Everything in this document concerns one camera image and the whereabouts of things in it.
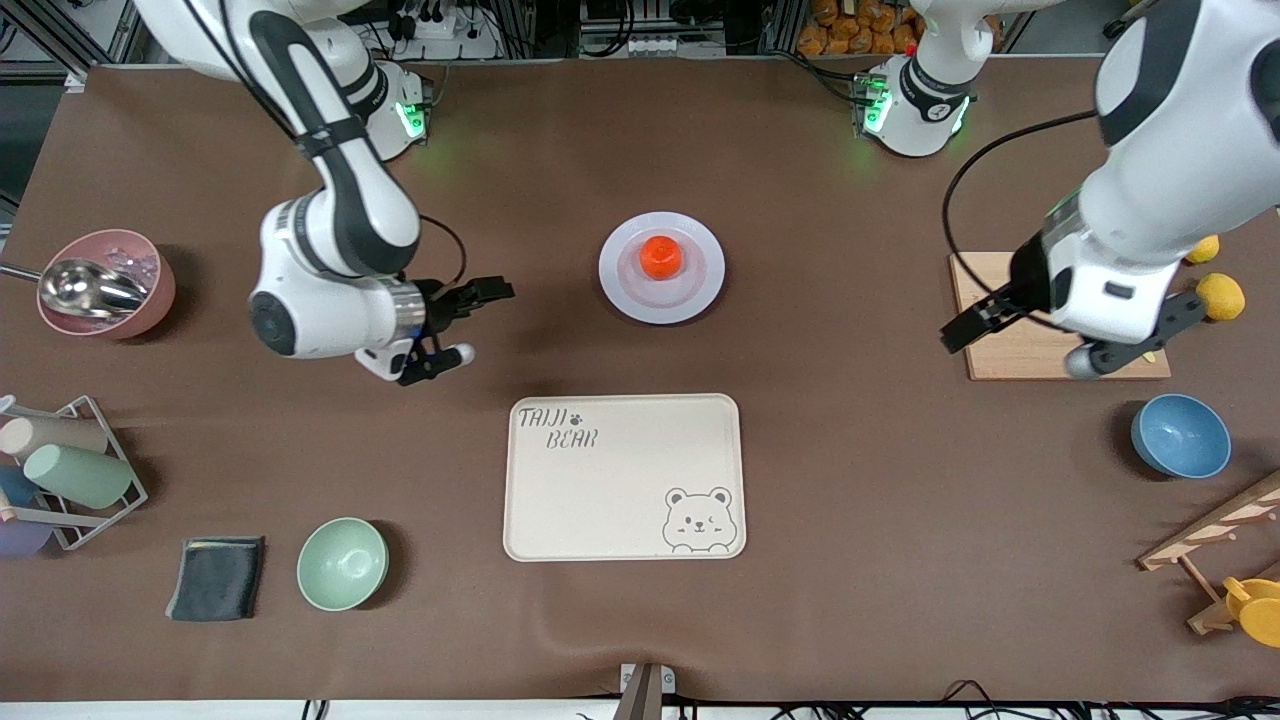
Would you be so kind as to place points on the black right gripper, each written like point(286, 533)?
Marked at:
point(440, 305)

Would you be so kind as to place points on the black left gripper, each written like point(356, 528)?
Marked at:
point(1026, 278)

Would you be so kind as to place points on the orange fruit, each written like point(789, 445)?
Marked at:
point(662, 257)

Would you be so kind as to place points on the white round plate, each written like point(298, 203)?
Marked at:
point(690, 300)

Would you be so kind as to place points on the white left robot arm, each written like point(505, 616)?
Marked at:
point(1180, 150)

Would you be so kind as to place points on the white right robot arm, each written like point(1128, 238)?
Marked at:
point(340, 220)

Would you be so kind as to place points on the wooden cutting board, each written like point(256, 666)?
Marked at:
point(1010, 358)

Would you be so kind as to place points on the cream bear print tray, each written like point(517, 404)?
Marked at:
point(620, 480)

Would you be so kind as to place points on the blue bowl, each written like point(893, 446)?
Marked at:
point(1182, 436)

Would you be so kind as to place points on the brown table mat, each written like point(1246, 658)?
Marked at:
point(850, 520)

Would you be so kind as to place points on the yellow lemon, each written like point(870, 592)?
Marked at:
point(1224, 294)
point(1206, 250)

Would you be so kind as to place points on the white power strip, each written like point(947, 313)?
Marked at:
point(445, 35)

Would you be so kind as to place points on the pale green bowl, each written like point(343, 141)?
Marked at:
point(342, 564)

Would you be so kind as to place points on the wooden stand rack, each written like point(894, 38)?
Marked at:
point(1210, 530)

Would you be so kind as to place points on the bag of orange snacks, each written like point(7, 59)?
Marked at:
point(860, 25)

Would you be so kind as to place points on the pink bowl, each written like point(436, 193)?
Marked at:
point(150, 300)

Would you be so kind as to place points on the dark grey folded cloth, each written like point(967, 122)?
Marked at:
point(216, 578)

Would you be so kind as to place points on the metal scoop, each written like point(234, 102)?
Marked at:
point(90, 288)

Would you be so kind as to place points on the yellow mug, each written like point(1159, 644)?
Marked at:
point(1258, 612)

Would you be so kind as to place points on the pale green cup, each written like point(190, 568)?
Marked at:
point(80, 476)

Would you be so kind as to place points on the beige cup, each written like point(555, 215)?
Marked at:
point(60, 434)

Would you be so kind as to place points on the blue cup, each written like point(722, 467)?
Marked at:
point(16, 486)

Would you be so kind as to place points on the purple cup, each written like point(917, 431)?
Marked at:
point(22, 538)

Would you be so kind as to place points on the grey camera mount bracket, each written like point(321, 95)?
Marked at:
point(644, 690)

